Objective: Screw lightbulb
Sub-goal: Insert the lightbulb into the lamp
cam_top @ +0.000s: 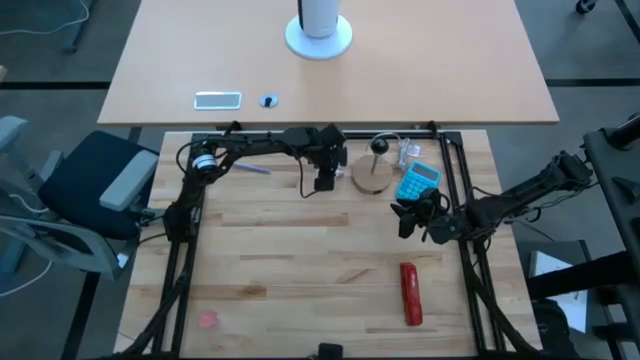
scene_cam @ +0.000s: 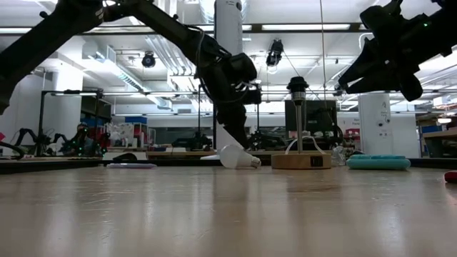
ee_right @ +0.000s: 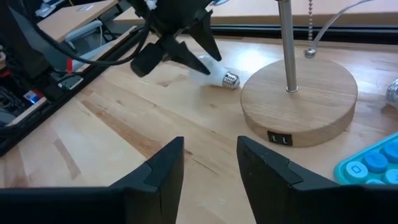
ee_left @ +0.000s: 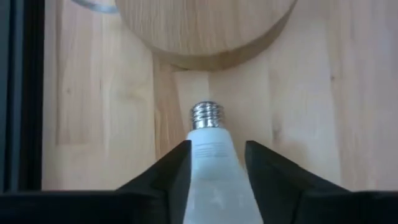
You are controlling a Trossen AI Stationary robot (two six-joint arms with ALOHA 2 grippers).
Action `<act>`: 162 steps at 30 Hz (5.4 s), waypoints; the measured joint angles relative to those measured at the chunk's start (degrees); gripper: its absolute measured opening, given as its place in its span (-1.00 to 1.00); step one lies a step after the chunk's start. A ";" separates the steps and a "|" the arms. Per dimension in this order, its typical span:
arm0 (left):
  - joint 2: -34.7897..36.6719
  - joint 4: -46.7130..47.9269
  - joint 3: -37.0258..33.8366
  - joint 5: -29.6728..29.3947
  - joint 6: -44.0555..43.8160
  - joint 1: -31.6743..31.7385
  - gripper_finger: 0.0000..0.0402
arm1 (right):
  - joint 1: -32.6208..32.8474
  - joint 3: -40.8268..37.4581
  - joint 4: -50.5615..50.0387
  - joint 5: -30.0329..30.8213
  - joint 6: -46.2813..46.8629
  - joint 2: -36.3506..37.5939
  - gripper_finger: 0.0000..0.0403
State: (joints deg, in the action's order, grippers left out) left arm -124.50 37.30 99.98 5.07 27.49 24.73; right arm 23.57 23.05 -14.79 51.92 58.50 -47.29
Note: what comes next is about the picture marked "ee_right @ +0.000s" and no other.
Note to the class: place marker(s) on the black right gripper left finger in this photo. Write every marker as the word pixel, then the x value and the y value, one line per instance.
pixel 161 186

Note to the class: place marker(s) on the teal calculator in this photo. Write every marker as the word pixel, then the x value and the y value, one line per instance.
pixel 373 161

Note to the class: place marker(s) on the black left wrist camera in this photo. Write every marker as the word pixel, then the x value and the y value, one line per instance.
pixel 146 60

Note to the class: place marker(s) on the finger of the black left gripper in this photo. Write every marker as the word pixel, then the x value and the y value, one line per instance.
pixel 182 53
pixel 205 35

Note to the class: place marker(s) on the short black table rail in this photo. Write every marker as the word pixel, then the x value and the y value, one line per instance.
pixel 62 98

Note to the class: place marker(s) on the white frosted lightbulb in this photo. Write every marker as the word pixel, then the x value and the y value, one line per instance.
pixel 214 77

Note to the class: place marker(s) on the light wood workbench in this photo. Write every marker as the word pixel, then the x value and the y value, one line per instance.
pixel 74 18

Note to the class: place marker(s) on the smooth tan tabletop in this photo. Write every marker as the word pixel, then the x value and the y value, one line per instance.
pixel 248 9

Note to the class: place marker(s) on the wooden base table lamp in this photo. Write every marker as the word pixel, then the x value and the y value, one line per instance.
pixel 298 112

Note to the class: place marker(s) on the white box blue light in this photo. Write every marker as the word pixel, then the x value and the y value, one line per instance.
pixel 32 97

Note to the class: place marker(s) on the long black table rail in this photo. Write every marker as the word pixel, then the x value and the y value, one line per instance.
pixel 248 31

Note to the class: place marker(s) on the clear lightbulb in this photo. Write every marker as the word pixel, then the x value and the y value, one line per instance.
pixel 393 93

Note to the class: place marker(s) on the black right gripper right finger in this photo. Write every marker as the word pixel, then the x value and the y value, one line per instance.
pixel 267 193

